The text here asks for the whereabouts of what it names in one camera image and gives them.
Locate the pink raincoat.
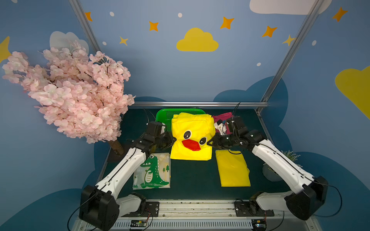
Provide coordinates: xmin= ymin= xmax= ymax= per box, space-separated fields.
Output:
xmin=212 ymin=112 xmax=233 ymax=135

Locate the yellow duck raincoat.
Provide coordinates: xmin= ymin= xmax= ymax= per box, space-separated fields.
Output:
xmin=171 ymin=113 xmax=215 ymax=161

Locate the green dinosaur raincoat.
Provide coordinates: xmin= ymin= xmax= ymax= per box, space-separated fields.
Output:
xmin=133 ymin=153 xmax=171 ymax=190

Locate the plain yellow raincoat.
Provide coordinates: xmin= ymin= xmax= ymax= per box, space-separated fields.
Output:
xmin=215 ymin=150 xmax=251 ymax=187

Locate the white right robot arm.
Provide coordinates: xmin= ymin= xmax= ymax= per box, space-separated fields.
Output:
xmin=221 ymin=116 xmax=328 ymax=220

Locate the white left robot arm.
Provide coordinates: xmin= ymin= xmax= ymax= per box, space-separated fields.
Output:
xmin=77 ymin=121 xmax=175 ymax=231

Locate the green plastic basket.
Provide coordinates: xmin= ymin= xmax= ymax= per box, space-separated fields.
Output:
xmin=156 ymin=108 xmax=205 ymax=132

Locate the small potted green plant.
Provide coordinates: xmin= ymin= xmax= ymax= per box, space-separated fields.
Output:
xmin=262 ymin=150 xmax=303 ymax=182

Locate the left circuit board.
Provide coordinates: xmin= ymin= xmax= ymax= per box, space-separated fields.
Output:
xmin=130 ymin=220 xmax=148 ymax=229

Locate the circuit board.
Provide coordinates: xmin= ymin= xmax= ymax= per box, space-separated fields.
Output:
xmin=130 ymin=220 xmax=148 ymax=229
xmin=251 ymin=219 xmax=267 ymax=231

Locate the pink blossom artificial tree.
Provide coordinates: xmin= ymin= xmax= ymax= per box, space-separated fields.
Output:
xmin=3 ymin=42 xmax=135 ymax=155

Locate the right circuit board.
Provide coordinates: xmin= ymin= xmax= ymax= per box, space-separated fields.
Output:
xmin=251 ymin=219 xmax=267 ymax=231

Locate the aluminium frame back rail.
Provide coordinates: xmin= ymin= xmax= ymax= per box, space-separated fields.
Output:
xmin=132 ymin=101 xmax=268 ymax=108

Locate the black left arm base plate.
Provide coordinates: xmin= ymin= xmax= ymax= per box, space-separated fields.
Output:
xmin=122 ymin=201 xmax=160 ymax=217

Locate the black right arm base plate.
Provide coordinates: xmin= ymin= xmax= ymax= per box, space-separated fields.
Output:
xmin=234 ymin=199 xmax=275 ymax=217

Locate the aluminium front rail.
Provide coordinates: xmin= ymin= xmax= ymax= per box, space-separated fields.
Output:
xmin=71 ymin=199 xmax=323 ymax=231

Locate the aluminium frame post left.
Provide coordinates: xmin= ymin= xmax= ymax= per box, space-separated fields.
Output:
xmin=69 ymin=0 xmax=100 ymax=52

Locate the aluminium frame post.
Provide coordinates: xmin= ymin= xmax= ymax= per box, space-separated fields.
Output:
xmin=256 ymin=0 xmax=325 ymax=115
xmin=69 ymin=0 xmax=100 ymax=52

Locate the aluminium frame post right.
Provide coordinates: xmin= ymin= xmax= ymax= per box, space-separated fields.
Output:
xmin=256 ymin=0 xmax=325 ymax=115

